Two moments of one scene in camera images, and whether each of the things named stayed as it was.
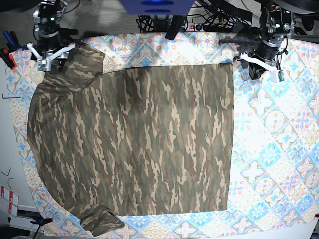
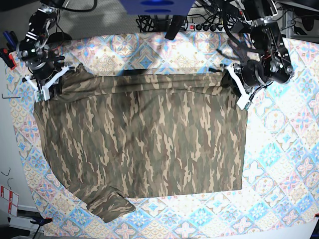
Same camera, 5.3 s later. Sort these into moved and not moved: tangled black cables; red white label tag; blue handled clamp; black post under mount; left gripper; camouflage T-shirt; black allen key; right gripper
Moved: camouflage T-shirt; right gripper; left gripper
Not moved: black allen key; tangled black cables; blue handled clamp; black post under mount; red white label tag
